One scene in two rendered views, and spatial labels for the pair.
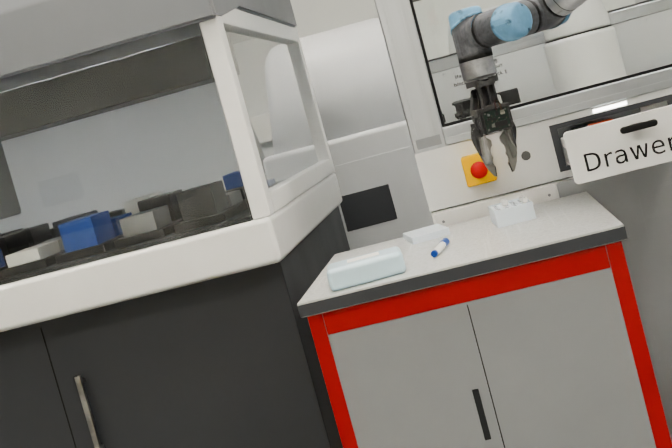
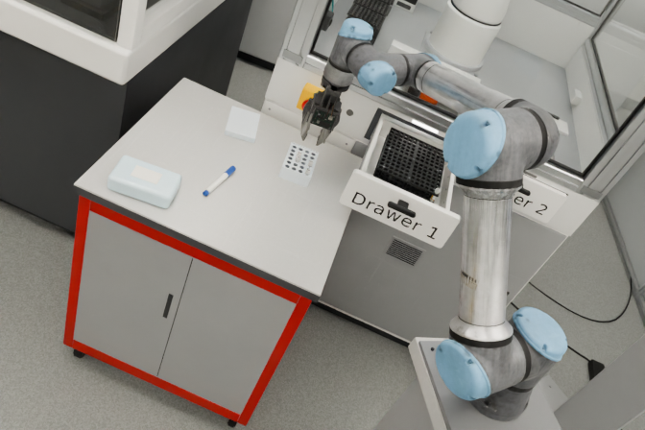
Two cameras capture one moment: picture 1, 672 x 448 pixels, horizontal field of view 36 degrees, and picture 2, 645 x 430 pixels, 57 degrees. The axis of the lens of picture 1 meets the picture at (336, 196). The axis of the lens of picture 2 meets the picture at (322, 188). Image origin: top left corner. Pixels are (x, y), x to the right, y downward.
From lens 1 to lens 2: 1.22 m
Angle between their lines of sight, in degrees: 35
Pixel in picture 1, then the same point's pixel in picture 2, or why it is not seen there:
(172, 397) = (17, 98)
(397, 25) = not seen: outside the picture
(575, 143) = (356, 182)
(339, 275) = (116, 184)
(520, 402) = (195, 317)
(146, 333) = (12, 50)
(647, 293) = (361, 228)
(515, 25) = (373, 88)
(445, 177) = (288, 85)
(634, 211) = not seen: hidden behind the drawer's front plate
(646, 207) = not seen: hidden behind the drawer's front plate
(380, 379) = (113, 251)
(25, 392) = not seen: outside the picture
